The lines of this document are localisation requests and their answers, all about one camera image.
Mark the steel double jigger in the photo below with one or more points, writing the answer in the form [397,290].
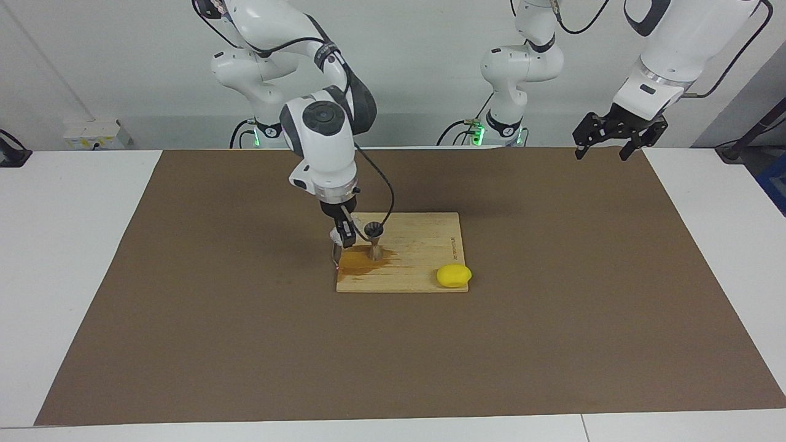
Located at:
[374,252]

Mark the black stand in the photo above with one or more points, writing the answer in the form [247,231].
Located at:
[734,150]

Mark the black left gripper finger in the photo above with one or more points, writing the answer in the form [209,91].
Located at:
[653,132]
[592,127]

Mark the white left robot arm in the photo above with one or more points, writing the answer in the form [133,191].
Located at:
[675,37]

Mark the brown table mat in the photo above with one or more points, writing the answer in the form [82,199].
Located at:
[245,344]

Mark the wooden cutting board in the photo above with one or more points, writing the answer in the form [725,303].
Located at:
[417,258]

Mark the black table clamp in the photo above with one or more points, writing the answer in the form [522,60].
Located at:
[12,156]

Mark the yellow lemon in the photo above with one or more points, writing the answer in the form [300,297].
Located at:
[453,275]

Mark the small clear glass cup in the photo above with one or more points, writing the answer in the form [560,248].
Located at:
[335,238]

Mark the blue crate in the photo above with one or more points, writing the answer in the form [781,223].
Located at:
[775,181]

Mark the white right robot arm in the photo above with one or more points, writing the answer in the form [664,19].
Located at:
[322,147]

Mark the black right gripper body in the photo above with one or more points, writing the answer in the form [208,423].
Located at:
[338,210]

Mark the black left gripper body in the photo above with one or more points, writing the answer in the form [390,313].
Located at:
[629,120]

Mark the white wall socket box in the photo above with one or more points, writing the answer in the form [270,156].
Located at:
[92,132]

